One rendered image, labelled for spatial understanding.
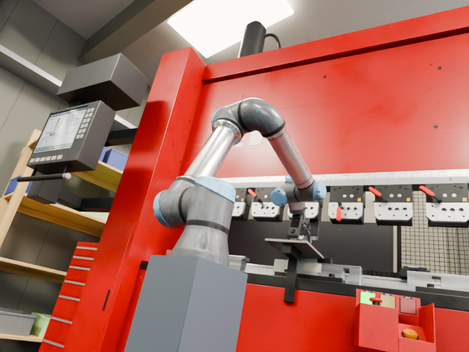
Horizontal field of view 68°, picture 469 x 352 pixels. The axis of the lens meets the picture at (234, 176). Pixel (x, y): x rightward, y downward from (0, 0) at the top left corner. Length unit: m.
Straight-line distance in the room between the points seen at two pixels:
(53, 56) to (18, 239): 2.08
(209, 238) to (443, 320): 0.88
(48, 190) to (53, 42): 2.79
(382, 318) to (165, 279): 0.65
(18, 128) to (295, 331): 3.55
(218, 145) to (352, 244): 1.27
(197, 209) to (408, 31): 1.62
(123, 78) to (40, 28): 2.71
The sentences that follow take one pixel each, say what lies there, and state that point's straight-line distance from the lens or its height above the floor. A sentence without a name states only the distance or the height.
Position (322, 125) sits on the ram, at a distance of 1.91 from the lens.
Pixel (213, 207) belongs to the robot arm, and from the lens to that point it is 0.88.
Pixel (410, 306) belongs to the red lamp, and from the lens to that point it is 1.34.
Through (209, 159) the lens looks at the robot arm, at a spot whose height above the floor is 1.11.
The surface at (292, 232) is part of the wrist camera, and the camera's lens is 1.52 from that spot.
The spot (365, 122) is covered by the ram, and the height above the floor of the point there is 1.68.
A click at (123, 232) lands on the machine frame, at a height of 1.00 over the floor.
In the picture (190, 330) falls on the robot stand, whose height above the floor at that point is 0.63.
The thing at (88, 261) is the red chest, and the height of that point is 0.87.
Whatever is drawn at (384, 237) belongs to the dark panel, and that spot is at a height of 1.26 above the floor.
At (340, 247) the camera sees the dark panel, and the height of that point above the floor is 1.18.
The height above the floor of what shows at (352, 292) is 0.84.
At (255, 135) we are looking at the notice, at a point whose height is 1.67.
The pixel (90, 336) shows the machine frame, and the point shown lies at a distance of 1.97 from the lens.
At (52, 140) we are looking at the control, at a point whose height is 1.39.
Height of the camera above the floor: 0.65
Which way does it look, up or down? 23 degrees up
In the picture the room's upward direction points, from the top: 11 degrees clockwise
